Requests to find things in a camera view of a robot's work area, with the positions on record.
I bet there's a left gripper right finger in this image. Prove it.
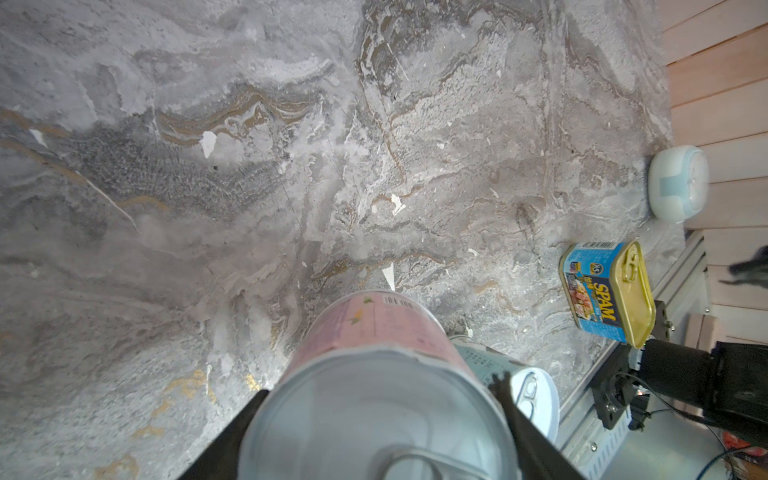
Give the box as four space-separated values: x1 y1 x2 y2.
489 372 584 480

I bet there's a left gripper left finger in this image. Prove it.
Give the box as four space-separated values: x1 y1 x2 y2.
178 389 270 480

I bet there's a pink can white lid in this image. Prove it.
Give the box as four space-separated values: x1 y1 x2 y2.
236 290 522 480

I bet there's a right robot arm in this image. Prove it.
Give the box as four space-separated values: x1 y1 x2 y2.
589 339 767 448

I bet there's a blue can pull tab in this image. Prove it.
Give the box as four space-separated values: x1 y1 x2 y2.
449 338 561 445

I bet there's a yellow rectangular sardine tin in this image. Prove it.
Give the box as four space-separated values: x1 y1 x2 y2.
559 241 656 349

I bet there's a white round clock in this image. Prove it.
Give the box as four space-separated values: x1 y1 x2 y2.
647 145 710 224

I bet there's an aluminium mounting rail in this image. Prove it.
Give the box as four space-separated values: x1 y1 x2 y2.
554 231 709 479

